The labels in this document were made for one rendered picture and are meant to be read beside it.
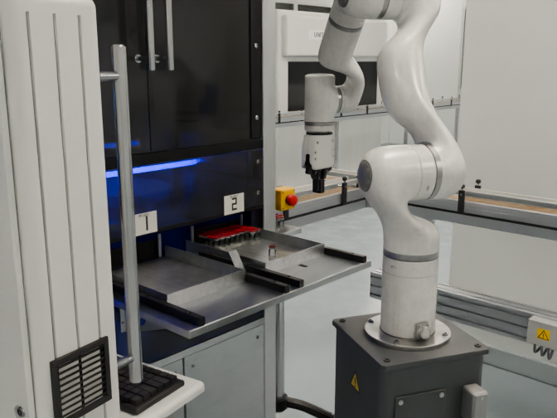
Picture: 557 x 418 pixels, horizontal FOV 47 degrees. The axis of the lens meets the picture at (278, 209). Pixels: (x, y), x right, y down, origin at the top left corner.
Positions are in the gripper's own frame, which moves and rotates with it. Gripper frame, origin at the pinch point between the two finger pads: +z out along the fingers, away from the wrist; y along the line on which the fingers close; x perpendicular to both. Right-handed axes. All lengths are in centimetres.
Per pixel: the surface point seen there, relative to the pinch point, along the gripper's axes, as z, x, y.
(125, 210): -10, 23, 81
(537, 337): 62, 38, -79
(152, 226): 9.7, -27.9, 38.5
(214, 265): 20.4, -13.9, 28.4
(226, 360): 60, -28, 11
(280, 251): 22.1, -13.4, 1.5
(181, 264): 22.1, -25.6, 30.7
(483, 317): 62, 15, -85
